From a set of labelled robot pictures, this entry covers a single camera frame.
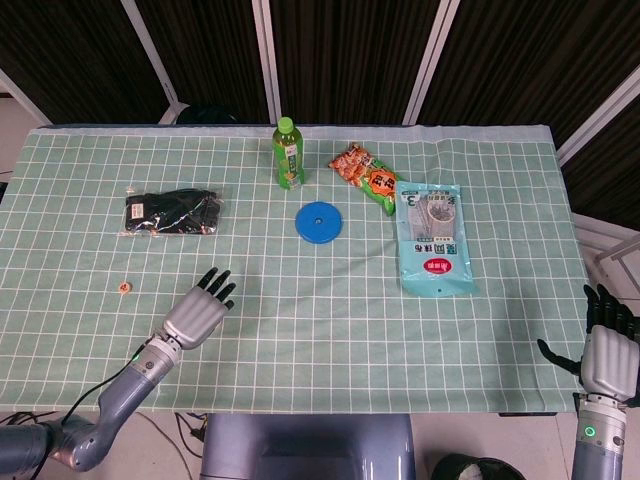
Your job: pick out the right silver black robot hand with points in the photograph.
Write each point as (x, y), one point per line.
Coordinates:
(610, 362)

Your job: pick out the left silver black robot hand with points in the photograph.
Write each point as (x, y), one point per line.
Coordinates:
(195, 317)

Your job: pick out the wooden chess piece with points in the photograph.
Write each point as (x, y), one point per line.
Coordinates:
(124, 288)

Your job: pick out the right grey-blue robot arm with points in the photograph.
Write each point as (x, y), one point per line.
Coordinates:
(600, 445)

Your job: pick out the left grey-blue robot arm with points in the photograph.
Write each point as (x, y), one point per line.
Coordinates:
(125, 395)

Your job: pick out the green grid-pattern table cover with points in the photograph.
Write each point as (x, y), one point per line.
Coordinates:
(320, 325)

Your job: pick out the black gloves in clear bag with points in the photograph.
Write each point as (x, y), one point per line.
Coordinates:
(175, 212)

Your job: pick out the blue plastic disc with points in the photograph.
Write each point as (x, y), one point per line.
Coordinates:
(331, 225)

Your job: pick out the grey-blue robot torso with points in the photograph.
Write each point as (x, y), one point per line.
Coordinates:
(310, 445)

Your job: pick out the green tea bottle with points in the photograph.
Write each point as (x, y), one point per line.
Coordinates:
(289, 160)

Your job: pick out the black trash bin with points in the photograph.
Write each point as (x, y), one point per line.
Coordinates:
(450, 470)

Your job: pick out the black chair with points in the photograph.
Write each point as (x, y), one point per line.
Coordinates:
(210, 115)

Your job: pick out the light blue dishcloth package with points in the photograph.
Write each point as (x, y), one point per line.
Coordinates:
(435, 250)

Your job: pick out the orange green snack bag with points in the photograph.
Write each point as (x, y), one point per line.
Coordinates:
(365, 175)

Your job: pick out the grey metal stand frame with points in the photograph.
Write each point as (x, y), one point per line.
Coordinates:
(617, 248)

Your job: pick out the white partition post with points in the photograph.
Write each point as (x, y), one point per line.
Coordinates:
(267, 60)
(22, 100)
(600, 117)
(152, 55)
(432, 60)

